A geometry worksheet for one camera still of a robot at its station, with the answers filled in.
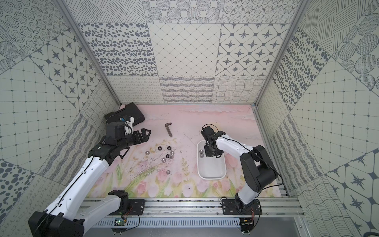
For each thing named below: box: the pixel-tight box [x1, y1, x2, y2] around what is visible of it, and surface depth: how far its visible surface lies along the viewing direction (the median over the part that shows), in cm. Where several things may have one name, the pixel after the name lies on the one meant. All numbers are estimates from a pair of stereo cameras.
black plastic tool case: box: [104, 102, 146, 125], surface depth 110 cm
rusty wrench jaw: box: [164, 122, 173, 138], surface depth 109 cm
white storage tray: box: [196, 139, 227, 181], surface depth 89 cm
